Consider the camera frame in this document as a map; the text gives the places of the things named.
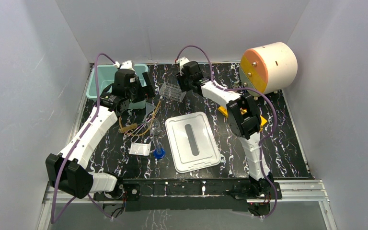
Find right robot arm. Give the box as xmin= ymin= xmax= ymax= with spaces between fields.
xmin=175 ymin=57 xmax=273 ymax=198

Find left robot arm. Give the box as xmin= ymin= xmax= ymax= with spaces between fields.
xmin=46 ymin=69 xmax=155 ymax=199

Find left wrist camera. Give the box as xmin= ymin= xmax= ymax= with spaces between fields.
xmin=113 ymin=60 xmax=136 ymax=74

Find clear plastic well plate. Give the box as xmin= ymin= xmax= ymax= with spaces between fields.
xmin=159 ymin=82 xmax=186 ymax=102

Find teal plastic bin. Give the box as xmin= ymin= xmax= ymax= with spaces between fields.
xmin=86 ymin=64 xmax=149 ymax=109

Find aluminium frame rail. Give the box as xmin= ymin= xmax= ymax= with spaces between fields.
xmin=42 ymin=180 xmax=329 ymax=204

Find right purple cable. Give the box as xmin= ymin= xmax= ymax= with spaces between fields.
xmin=175 ymin=45 xmax=279 ymax=219

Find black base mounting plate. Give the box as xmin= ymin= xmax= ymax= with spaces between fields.
xmin=94 ymin=178 xmax=283 ymax=216

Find blue capped clear tube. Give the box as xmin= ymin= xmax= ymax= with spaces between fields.
xmin=152 ymin=136 xmax=165 ymax=160

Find clear plastic funnel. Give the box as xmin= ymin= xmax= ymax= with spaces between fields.
xmin=142 ymin=103 xmax=158 ymax=124

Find yellow test tube rack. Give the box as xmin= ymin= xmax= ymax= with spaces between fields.
xmin=217 ymin=106 xmax=268 ymax=132

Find cylindrical drawer cabinet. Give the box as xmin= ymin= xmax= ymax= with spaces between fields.
xmin=239 ymin=42 xmax=298 ymax=94

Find brown bristle tube brush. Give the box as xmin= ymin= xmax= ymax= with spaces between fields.
xmin=118 ymin=123 xmax=149 ymax=136

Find clear glass petri dish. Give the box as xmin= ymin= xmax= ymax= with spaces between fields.
xmin=149 ymin=119 xmax=161 ymax=137

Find white plastic box lid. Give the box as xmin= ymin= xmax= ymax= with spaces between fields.
xmin=165 ymin=112 xmax=221 ymax=173

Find metal crucible tongs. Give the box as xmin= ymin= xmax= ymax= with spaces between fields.
xmin=125 ymin=121 xmax=153 ymax=143

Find small white plastic bag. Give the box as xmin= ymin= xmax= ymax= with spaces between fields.
xmin=129 ymin=143 xmax=151 ymax=156

